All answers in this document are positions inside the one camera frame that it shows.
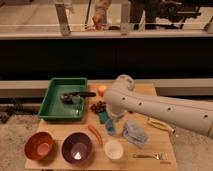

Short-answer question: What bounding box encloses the orange fruit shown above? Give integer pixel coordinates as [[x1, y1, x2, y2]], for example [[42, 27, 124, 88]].
[[98, 85, 107, 97]]

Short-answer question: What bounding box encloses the bunch of dark grapes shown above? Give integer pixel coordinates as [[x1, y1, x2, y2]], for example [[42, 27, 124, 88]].
[[90, 101, 106, 114]]

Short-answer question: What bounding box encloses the white cup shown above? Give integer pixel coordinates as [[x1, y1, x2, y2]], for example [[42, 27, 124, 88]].
[[104, 140, 124, 161]]

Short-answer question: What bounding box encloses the purple bowl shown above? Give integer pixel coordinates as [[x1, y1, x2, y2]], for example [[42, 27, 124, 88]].
[[61, 132, 93, 164]]

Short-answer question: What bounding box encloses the red-orange bowl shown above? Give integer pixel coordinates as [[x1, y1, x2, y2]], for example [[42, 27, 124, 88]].
[[24, 132, 54, 161]]

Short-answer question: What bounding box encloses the wooden board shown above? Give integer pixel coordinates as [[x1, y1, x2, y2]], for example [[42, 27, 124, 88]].
[[24, 83, 179, 171]]

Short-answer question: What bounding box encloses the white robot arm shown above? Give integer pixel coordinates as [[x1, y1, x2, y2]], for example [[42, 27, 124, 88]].
[[104, 74, 213, 139]]

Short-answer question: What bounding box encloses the silver fork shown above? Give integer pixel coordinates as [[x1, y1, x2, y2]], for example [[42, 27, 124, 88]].
[[132, 154, 168, 160]]

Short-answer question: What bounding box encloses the black-handled scoop utensil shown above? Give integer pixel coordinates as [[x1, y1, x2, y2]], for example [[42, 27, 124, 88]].
[[60, 92, 96, 104]]

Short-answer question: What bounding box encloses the blue-grey folded cloth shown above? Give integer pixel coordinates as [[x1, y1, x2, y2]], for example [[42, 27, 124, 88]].
[[123, 120, 148, 148]]

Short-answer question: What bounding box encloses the green plastic tray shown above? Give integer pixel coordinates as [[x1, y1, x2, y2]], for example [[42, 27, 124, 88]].
[[38, 78, 87, 121]]

